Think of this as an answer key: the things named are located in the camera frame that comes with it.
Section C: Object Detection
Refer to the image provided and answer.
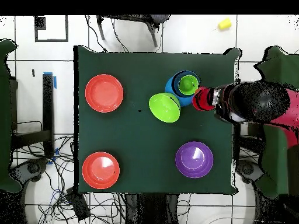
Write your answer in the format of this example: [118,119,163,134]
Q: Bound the red plastic cup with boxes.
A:
[192,86,215,112]

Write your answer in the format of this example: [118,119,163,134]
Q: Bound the green stepped plastic cup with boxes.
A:
[178,75,200,96]

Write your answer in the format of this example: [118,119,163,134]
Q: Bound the light blue plastic bowl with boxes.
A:
[165,75,195,107]

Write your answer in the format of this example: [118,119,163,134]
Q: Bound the light green plastic bowl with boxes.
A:
[148,92,181,124]

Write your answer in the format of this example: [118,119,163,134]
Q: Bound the yellow smooth plastic cup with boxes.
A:
[217,17,232,32]

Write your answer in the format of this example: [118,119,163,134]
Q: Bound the black metal stand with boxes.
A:
[9,73,56,159]
[234,122,266,155]

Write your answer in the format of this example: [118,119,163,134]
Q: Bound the purple plastic bowl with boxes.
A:
[175,141,214,179]

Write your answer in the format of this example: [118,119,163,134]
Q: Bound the black chair base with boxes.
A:
[235,159,266,185]
[9,157,50,187]

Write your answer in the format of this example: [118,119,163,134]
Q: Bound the dark green tablecloth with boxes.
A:
[74,44,242,195]

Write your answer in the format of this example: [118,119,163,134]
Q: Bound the grey metal-legged chair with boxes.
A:
[96,15,171,48]

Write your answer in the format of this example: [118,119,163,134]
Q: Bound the orange plastic bowl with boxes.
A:
[82,151,121,190]
[85,73,124,113]

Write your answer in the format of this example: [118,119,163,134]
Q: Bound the blue tape strip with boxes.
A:
[43,71,58,90]

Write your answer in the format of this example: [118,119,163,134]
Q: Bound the black power strip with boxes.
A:
[65,187,91,222]

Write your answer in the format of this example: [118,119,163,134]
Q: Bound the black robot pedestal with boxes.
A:
[124,193,180,224]

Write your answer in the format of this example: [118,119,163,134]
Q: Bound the black square frame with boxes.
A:
[34,15,69,43]

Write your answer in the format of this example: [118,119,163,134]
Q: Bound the tangled black floor cables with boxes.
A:
[11,134,128,224]

